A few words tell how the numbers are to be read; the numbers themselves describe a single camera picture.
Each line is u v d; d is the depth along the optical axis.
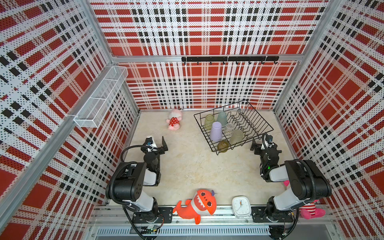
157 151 0.78
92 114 0.93
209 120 1.04
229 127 1.04
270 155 0.69
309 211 0.70
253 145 0.84
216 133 0.95
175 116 1.09
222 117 1.04
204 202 0.70
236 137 0.93
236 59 0.89
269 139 0.77
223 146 0.91
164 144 0.82
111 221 0.73
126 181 0.46
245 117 1.12
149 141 0.74
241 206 0.74
